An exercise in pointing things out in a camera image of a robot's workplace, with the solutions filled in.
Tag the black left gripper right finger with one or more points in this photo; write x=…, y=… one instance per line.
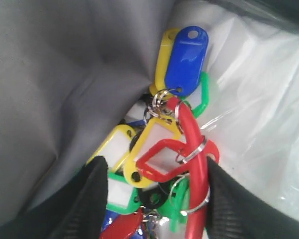
x=235, y=213

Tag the clear plastic bag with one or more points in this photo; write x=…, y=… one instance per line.
x=254, y=111

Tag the cream duffel bag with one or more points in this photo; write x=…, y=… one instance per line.
x=71, y=69

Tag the colourful key tag bunch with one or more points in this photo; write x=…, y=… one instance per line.
x=169, y=146

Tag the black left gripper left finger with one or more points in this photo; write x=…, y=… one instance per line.
x=76, y=211

